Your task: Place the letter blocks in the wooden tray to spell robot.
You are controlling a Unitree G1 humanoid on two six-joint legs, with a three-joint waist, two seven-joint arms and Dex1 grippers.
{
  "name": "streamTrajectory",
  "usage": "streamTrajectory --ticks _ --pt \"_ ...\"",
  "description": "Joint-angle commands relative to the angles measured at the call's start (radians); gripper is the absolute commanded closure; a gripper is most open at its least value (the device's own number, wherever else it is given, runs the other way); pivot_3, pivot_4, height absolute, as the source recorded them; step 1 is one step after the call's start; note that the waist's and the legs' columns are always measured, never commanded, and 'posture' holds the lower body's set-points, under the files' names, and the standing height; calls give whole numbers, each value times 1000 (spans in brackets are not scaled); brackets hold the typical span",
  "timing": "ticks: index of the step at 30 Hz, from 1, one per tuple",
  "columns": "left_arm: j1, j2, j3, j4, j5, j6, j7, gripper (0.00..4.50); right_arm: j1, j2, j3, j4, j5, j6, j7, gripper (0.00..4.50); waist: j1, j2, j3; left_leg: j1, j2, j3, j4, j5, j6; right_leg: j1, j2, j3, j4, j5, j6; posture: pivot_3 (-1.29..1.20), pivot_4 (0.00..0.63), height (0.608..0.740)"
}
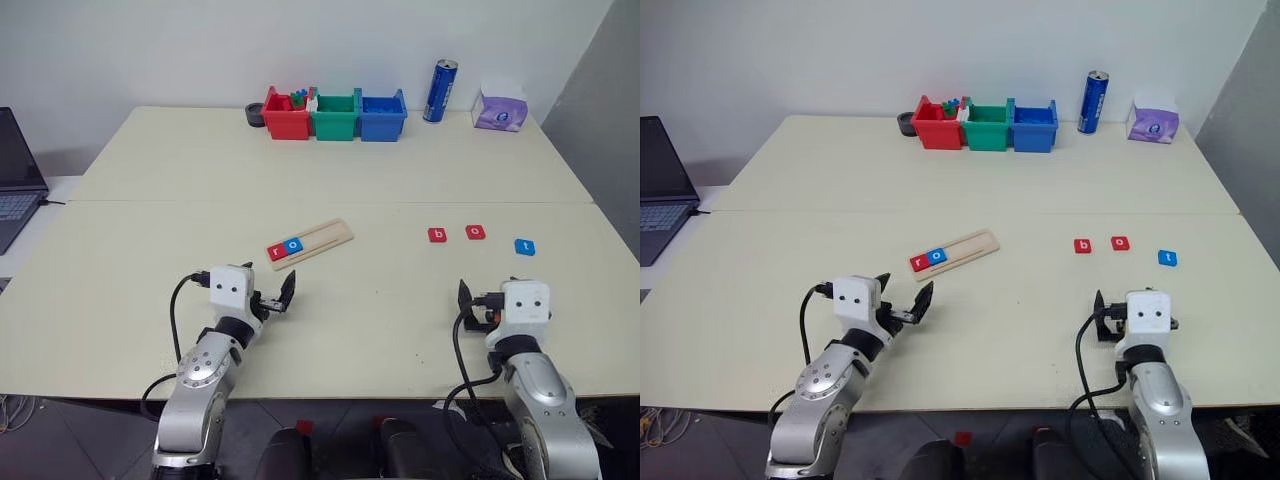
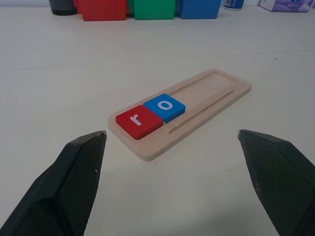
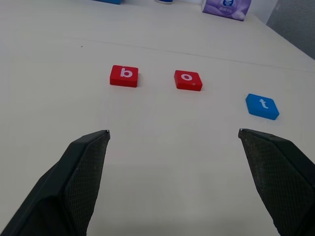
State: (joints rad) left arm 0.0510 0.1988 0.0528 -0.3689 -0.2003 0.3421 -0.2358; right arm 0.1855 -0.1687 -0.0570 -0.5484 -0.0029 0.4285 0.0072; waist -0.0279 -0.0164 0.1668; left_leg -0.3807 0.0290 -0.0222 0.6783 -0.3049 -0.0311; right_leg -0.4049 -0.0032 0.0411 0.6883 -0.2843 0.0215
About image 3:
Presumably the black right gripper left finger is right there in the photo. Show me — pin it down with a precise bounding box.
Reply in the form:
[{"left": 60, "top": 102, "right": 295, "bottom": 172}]
[{"left": 0, "top": 129, "right": 111, "bottom": 236}]

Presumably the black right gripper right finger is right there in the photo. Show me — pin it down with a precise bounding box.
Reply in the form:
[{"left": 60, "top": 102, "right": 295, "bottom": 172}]
[{"left": 238, "top": 128, "right": 315, "bottom": 236}]

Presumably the red letter tile b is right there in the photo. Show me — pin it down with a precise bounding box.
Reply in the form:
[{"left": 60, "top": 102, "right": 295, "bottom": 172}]
[{"left": 109, "top": 64, "right": 139, "bottom": 89}]

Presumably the blue letter tile t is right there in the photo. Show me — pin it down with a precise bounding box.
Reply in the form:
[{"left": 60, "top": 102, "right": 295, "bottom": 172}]
[{"left": 245, "top": 93, "right": 281, "bottom": 121}]

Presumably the red letter tile o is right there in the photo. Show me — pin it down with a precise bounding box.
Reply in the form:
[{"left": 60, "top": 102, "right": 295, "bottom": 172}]
[{"left": 174, "top": 69, "right": 203, "bottom": 92}]

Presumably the purple tissue pack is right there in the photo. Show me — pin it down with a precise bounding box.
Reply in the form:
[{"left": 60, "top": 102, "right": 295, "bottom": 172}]
[{"left": 201, "top": 0, "right": 252, "bottom": 22}]

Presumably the blue plastic bin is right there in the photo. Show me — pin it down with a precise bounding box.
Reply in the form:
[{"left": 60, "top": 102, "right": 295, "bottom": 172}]
[{"left": 92, "top": 0, "right": 123, "bottom": 5}]

